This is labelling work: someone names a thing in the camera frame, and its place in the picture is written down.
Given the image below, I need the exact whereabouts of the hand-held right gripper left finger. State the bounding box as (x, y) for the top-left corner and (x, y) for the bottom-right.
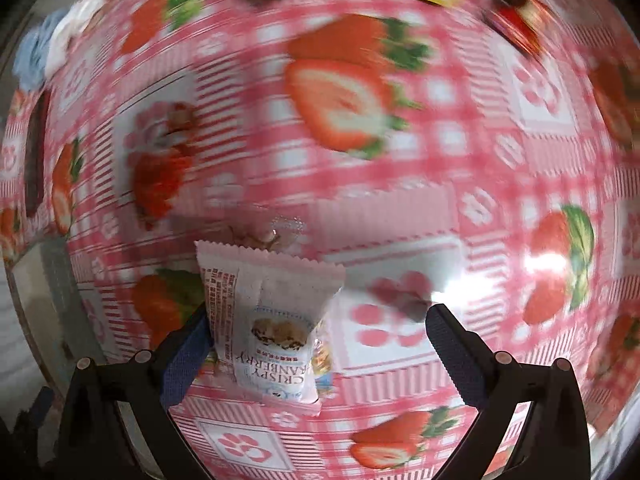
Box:
(56, 305), (221, 480)

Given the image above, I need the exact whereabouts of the dark brown snack bar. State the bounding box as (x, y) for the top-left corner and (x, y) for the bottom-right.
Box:
(24, 89), (52, 218)

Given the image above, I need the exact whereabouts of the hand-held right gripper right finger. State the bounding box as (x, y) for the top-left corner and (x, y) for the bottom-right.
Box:
(424, 303), (594, 480)

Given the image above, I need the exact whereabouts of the blue white cloth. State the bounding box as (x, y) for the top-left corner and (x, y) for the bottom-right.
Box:
(12, 0), (108, 92)

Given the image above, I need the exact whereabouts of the pink white snack packet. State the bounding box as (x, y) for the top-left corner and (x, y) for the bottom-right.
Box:
(194, 240), (347, 417)

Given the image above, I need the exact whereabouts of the pink checked fruit-print tablecloth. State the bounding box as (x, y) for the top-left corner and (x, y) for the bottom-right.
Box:
(0, 0), (640, 480)

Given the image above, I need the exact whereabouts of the red snack packet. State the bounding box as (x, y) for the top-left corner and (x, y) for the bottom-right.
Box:
(477, 0), (553, 58)

